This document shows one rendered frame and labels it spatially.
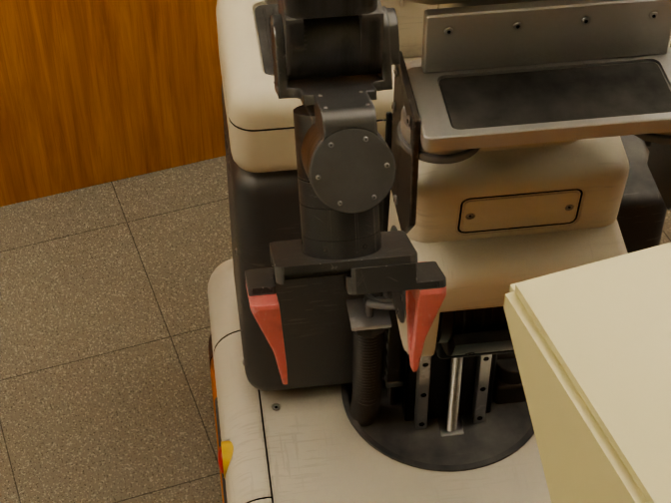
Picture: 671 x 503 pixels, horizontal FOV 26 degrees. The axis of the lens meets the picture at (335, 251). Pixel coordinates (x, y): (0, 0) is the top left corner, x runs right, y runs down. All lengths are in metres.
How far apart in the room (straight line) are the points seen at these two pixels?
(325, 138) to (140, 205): 1.81
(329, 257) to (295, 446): 0.94
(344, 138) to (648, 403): 0.56
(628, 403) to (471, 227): 1.06
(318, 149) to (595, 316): 0.54
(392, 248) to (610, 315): 0.64
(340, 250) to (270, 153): 0.66
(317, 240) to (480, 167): 0.41
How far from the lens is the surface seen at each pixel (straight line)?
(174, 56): 2.65
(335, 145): 0.94
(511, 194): 1.43
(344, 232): 1.02
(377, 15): 0.98
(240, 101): 1.65
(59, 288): 2.59
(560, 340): 0.41
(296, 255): 1.04
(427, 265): 1.07
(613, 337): 0.41
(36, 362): 2.48
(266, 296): 1.05
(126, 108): 2.69
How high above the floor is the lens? 1.81
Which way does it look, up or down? 44 degrees down
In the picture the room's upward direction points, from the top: straight up
